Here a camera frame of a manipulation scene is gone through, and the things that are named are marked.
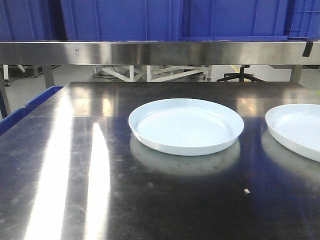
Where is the light blue plate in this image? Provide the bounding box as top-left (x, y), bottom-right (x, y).
top-left (128, 98), bottom-right (245, 156)
top-left (265, 103), bottom-right (320, 162)

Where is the stainless steel shelf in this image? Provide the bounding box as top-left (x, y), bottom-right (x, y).
top-left (0, 41), bottom-right (320, 82)

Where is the black office chair base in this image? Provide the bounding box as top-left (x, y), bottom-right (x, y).
top-left (216, 65), bottom-right (263, 82)

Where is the right blue plastic crate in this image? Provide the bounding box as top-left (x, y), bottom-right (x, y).
top-left (181, 0), bottom-right (288, 42)

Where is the blue plastic crate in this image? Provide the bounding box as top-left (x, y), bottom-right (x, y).
top-left (0, 0), bottom-right (66, 42)
top-left (60, 0), bottom-right (183, 42)
top-left (181, 0), bottom-right (288, 42)

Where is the middle blue plastic crate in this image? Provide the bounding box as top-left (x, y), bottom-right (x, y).
top-left (60, 0), bottom-right (183, 42)

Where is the blue bin beside table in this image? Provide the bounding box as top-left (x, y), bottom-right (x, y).
top-left (0, 86), bottom-right (63, 136)

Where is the black tape strip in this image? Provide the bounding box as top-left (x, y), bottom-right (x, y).
top-left (302, 41), bottom-right (314, 58)

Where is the left blue plastic crate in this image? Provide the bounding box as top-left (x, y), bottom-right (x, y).
top-left (0, 0), bottom-right (66, 42)

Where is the far right blue crate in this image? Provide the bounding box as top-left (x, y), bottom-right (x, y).
top-left (284, 0), bottom-right (320, 40)

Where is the white metal frame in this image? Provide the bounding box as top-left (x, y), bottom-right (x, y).
top-left (92, 65), bottom-right (213, 82)

